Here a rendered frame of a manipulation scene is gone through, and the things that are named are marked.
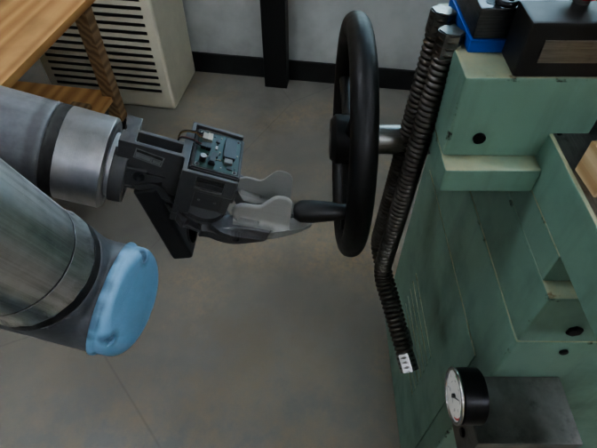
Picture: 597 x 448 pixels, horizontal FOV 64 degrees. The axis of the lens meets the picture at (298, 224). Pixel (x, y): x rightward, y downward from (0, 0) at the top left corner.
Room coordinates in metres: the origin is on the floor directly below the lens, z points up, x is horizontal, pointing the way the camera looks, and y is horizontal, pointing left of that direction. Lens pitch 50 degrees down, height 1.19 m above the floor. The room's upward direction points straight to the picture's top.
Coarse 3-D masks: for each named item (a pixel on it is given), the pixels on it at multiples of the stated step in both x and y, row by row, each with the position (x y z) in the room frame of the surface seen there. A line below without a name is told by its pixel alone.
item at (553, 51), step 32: (480, 0) 0.42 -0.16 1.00; (544, 0) 0.42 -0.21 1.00; (576, 0) 0.39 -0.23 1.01; (480, 32) 0.40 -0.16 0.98; (512, 32) 0.39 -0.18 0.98; (544, 32) 0.36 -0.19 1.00; (576, 32) 0.36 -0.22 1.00; (512, 64) 0.37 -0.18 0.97; (544, 64) 0.36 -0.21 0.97; (576, 64) 0.36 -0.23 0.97
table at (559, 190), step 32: (448, 160) 0.36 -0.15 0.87; (480, 160) 0.36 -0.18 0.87; (512, 160) 0.36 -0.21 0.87; (544, 160) 0.35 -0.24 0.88; (576, 160) 0.32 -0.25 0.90; (544, 192) 0.32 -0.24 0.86; (576, 192) 0.29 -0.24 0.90; (576, 224) 0.26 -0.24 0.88; (576, 256) 0.24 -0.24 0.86; (576, 288) 0.22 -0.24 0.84
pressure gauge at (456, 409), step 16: (448, 368) 0.23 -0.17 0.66; (464, 368) 0.22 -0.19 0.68; (448, 384) 0.22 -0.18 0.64; (464, 384) 0.20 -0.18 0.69; (480, 384) 0.20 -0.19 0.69; (448, 400) 0.20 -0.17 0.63; (464, 400) 0.18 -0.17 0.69; (480, 400) 0.18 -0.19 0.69; (464, 416) 0.17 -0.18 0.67; (480, 416) 0.17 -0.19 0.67
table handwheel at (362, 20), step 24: (360, 24) 0.46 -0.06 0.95; (360, 48) 0.43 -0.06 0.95; (336, 72) 0.59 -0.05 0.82; (360, 72) 0.40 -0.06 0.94; (336, 96) 0.58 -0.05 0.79; (360, 96) 0.38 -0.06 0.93; (336, 120) 0.46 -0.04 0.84; (360, 120) 0.36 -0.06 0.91; (336, 144) 0.43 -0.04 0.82; (360, 144) 0.35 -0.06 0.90; (384, 144) 0.44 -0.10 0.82; (336, 168) 0.52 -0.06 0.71; (360, 168) 0.33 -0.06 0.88; (336, 192) 0.48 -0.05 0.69; (360, 192) 0.32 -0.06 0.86; (360, 216) 0.32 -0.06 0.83; (336, 240) 0.39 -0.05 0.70; (360, 240) 0.32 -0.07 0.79
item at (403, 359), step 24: (432, 24) 0.45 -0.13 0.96; (432, 48) 0.45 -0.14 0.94; (456, 48) 0.41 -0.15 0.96; (432, 72) 0.41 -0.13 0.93; (432, 96) 0.41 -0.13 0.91; (408, 120) 0.45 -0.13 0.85; (432, 120) 0.40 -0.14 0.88; (408, 144) 0.41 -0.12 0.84; (408, 168) 0.40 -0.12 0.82; (384, 192) 0.44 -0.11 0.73; (408, 192) 0.39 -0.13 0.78; (384, 216) 0.44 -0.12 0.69; (384, 240) 0.39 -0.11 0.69; (384, 264) 0.38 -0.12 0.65; (384, 288) 0.37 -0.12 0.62; (384, 312) 0.34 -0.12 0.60; (408, 336) 0.31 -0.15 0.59; (408, 360) 0.28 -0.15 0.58
